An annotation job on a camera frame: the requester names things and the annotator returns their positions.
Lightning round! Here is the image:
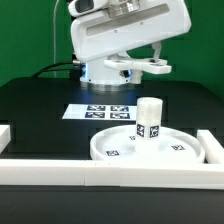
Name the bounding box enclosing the black cable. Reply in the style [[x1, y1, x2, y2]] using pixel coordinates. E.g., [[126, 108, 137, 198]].
[[31, 60, 84, 79]]

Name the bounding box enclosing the white thin cable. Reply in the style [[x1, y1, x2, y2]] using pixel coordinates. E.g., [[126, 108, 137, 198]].
[[53, 0, 62, 70]]

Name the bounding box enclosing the white round table top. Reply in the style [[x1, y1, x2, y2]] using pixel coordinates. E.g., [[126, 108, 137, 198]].
[[90, 125, 205, 164]]

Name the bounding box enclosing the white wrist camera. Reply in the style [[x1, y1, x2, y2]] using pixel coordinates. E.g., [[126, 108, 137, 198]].
[[68, 0, 109, 17]]

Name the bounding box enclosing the white marker sheet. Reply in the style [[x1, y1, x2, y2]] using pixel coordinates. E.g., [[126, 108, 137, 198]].
[[63, 104, 137, 121]]

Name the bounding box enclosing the white U-shaped fence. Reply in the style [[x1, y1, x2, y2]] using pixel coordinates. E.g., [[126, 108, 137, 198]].
[[0, 130, 224, 189]]

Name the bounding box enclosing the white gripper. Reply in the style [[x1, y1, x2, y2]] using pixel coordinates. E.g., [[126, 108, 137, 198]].
[[71, 0, 191, 62]]

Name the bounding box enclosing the white cross-shaped table base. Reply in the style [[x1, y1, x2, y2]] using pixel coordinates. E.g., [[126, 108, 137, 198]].
[[104, 59, 172, 84]]

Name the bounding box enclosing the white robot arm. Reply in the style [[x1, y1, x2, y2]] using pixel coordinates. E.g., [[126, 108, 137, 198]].
[[68, 0, 191, 90]]

